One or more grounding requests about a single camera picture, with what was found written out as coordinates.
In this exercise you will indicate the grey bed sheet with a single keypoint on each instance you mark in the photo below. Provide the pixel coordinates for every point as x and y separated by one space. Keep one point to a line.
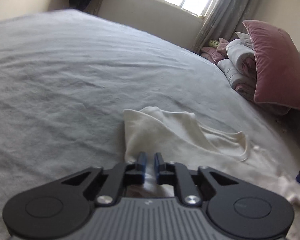
65 79

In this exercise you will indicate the grey curtain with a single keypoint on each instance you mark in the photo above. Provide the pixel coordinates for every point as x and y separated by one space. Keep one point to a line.
223 19

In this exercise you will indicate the pink velvet pillow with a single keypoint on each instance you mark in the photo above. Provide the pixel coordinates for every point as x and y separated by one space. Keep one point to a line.
277 65

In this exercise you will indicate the folded pink white quilt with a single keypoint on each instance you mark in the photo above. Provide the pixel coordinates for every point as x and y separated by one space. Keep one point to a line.
236 59

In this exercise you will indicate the white shirt with orange print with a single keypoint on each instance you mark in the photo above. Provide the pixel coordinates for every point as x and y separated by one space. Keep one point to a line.
180 137

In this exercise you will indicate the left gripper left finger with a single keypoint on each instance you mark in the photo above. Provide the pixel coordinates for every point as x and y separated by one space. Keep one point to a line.
61 207

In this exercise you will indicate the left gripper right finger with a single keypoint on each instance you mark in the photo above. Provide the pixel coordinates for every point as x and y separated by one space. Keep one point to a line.
233 207

